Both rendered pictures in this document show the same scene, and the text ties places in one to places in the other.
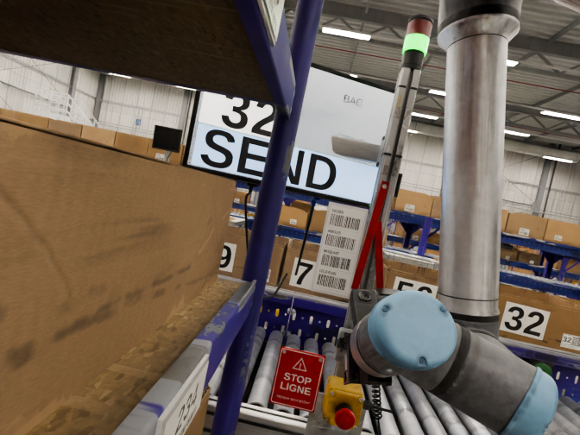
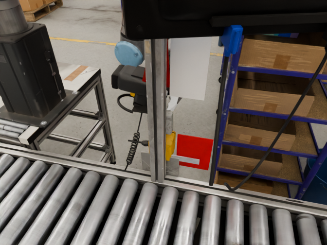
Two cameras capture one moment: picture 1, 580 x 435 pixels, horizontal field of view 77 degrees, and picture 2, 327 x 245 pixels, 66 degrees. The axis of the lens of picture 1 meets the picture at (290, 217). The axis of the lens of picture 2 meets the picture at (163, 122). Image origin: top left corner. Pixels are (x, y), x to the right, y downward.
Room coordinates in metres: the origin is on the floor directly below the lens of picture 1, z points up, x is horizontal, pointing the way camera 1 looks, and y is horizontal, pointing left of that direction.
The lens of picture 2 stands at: (1.30, -0.08, 1.40)
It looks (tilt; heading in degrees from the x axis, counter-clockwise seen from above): 40 degrees down; 190
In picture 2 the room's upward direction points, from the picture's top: straight up
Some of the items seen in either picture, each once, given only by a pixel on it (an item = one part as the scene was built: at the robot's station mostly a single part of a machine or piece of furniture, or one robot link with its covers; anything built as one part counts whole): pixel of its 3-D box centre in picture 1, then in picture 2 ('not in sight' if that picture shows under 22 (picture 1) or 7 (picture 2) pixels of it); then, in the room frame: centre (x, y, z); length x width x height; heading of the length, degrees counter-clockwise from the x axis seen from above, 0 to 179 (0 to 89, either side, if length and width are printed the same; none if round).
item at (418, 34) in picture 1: (417, 39); not in sight; (0.80, -0.19, 1.62); 0.05 x 0.05 x 0.06
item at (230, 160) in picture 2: not in sight; (248, 138); (0.17, 0.21, 0.39); 0.40 x 0.30 x 0.10; 177
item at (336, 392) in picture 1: (360, 407); (151, 140); (0.74, -0.22, 0.84); 0.15 x 0.09 x 0.07; 87
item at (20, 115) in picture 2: not in sight; (25, 70); (0.52, -0.78, 0.91); 0.26 x 0.26 x 0.33; 84
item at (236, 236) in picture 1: (238, 251); not in sight; (1.55, 0.19, 0.96); 0.39 x 0.29 x 0.17; 86
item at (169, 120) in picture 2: (352, 347); (160, 120); (0.77, -0.19, 0.95); 0.07 x 0.03 x 0.07; 87
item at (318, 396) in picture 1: (311, 381); (183, 151); (0.78, -0.12, 0.85); 0.16 x 0.01 x 0.13; 87
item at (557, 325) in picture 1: (520, 312); not in sight; (1.49, -1.00, 0.96); 0.39 x 0.29 x 0.17; 87
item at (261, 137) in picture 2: not in sight; (258, 112); (0.18, 0.22, 0.59); 0.40 x 0.30 x 0.10; 175
